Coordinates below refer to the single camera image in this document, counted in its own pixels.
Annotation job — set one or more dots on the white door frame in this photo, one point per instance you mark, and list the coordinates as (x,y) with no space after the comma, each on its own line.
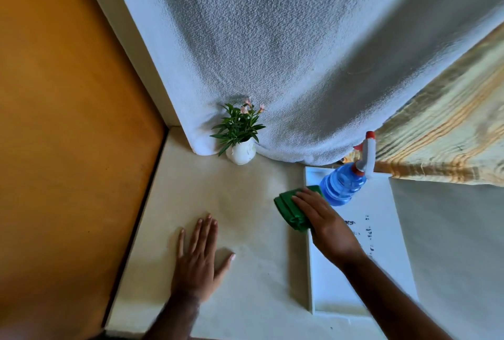
(130,44)

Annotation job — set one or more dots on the person's right forearm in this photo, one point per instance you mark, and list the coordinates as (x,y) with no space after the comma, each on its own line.
(389,304)

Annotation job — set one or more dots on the orange wooden door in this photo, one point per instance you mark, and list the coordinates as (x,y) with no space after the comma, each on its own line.
(67,135)

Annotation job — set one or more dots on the person's right hand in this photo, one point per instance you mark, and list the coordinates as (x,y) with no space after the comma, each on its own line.
(330,233)

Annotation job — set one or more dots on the person's left middle finger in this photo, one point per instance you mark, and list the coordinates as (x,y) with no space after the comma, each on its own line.
(206,231)

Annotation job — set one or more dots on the person's left thumb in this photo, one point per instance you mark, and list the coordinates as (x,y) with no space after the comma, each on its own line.
(225,265)

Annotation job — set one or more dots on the person's right fingers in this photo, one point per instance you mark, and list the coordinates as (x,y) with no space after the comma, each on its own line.
(306,204)

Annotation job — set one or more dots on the white rectangular tray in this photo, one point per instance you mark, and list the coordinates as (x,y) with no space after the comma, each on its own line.
(378,241)

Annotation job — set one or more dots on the person's left hand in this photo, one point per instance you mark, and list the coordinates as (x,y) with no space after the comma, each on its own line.
(195,269)

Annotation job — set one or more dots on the person's left forearm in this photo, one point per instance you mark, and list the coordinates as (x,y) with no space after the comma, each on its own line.
(173,320)

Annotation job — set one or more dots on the green plant in white pot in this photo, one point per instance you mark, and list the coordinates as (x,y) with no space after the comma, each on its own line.
(239,135)

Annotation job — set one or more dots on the yellow striped curtain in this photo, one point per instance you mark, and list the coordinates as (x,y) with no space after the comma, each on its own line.
(452,131)

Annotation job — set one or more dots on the green cleaning cloth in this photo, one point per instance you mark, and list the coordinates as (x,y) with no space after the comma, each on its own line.
(289,208)

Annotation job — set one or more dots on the person's left little finger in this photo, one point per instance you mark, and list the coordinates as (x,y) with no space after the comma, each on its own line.
(181,243)

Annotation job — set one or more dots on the blue spray bottle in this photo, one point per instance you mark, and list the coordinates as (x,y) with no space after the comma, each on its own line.
(341,184)

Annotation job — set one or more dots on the white terry towel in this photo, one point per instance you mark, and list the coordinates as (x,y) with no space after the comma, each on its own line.
(283,56)

